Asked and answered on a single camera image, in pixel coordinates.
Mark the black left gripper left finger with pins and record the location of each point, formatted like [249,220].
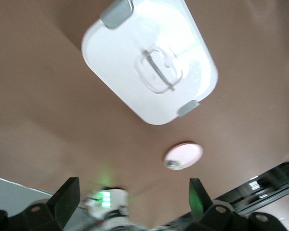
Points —
[60,207]

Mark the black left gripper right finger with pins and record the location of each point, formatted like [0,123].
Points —
[207,216]

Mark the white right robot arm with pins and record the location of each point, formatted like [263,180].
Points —
[118,196]

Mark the pale pink round plate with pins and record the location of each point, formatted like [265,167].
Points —
[185,151]

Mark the brown table mat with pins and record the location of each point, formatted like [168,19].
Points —
[38,96]

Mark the white lidded storage box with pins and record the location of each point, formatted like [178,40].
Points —
[125,60]

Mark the green and white switch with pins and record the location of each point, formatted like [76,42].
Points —
[174,164]

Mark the aluminium corner frame post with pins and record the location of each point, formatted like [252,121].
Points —
[267,185]

